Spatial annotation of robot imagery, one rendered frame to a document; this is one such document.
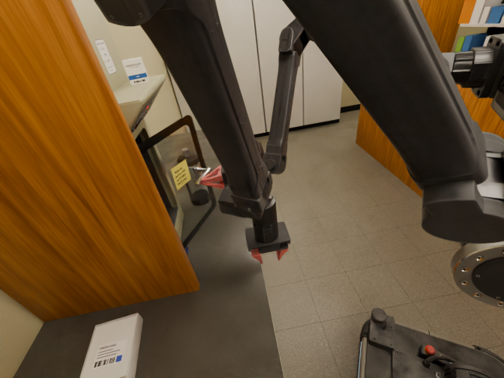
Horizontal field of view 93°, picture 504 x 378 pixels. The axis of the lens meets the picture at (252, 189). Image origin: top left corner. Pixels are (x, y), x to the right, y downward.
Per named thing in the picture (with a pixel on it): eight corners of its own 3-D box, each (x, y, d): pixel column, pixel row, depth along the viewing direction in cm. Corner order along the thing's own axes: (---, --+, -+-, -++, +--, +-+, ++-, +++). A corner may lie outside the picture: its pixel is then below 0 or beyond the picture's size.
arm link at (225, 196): (252, 211, 43) (266, 172, 46) (199, 200, 47) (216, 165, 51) (267, 235, 52) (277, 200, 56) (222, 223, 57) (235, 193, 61)
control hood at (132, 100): (108, 153, 55) (84, 109, 49) (142, 111, 81) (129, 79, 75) (157, 144, 55) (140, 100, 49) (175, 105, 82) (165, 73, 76)
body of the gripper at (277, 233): (245, 233, 61) (241, 212, 57) (284, 226, 61) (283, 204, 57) (248, 253, 56) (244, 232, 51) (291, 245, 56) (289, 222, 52)
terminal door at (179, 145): (172, 262, 80) (116, 157, 57) (215, 205, 102) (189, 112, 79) (173, 262, 80) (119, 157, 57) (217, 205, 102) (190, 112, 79)
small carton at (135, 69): (131, 85, 66) (121, 61, 62) (131, 82, 70) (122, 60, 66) (149, 82, 67) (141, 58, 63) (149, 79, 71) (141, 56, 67)
